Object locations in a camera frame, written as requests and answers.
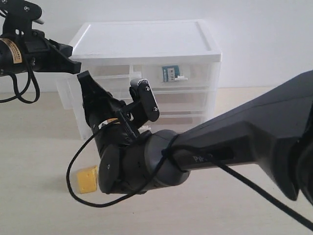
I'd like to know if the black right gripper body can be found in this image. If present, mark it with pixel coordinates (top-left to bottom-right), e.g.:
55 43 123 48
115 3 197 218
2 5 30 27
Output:
83 83 134 147

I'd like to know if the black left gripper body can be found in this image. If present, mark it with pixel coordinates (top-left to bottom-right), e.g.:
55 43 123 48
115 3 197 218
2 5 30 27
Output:
7 30 68 72

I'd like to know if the teal white pill bottle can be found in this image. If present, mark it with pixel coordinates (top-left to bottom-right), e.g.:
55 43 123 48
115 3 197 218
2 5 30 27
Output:
162 65 180 82

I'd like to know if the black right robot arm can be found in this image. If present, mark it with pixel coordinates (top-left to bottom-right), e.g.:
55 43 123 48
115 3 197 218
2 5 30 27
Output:
78 71 313 201

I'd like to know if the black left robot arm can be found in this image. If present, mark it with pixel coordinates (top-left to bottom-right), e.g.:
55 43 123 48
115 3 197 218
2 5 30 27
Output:
0 30 81 74

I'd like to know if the bottom wide clear drawer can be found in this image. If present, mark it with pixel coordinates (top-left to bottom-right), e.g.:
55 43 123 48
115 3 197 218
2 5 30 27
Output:
139 114 207 133

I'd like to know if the white plastic drawer cabinet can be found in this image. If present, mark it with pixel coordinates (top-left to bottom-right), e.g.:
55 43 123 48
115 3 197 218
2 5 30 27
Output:
68 19 223 140

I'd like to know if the yellow cheese wedge toy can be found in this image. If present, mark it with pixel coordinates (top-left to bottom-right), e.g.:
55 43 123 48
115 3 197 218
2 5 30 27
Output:
76 165 98 194

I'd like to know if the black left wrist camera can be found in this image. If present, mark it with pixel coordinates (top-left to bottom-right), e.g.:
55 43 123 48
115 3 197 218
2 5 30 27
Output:
0 0 45 34

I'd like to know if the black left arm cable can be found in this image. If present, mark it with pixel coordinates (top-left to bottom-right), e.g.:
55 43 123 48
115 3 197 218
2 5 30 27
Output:
0 31 41 104

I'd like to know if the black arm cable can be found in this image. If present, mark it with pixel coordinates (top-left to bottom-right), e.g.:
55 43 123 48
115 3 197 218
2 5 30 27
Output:
0 31 41 104
66 110 313 231

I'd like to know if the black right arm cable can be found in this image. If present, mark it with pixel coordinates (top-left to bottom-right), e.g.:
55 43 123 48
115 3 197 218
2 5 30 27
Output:
66 110 313 231

